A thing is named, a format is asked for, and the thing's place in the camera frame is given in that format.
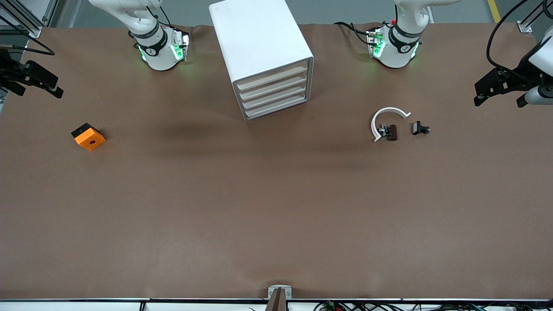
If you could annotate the grey metal bracket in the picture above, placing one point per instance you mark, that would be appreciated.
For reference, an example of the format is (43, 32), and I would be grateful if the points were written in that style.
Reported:
(288, 293)

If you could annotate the orange and black button housing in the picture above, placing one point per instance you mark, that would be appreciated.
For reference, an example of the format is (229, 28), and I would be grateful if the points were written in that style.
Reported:
(90, 140)

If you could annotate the brown table cover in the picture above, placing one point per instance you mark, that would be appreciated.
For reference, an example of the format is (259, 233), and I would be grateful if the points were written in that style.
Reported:
(276, 216)

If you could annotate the aluminium profile frame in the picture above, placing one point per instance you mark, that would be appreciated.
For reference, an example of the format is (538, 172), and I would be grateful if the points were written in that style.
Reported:
(34, 31)
(525, 26)

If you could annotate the white table edge rail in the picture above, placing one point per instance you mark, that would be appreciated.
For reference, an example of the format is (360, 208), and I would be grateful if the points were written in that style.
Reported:
(65, 306)

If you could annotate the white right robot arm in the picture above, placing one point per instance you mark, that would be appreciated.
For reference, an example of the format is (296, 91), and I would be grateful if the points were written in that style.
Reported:
(157, 52)

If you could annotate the small black plastic part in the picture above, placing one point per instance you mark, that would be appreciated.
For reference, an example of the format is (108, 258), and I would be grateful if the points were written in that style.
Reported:
(418, 128)

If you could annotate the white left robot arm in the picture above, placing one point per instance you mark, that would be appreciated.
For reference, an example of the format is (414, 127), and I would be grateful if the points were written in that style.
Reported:
(397, 47)

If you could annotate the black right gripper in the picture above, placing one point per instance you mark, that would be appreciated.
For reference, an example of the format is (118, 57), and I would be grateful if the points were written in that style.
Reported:
(9, 71)

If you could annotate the brown and black contact block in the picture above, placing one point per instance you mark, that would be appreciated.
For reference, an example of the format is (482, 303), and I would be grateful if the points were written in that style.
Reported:
(391, 132)

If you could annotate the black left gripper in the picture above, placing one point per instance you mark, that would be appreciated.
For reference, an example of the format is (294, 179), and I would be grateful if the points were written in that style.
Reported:
(520, 73)

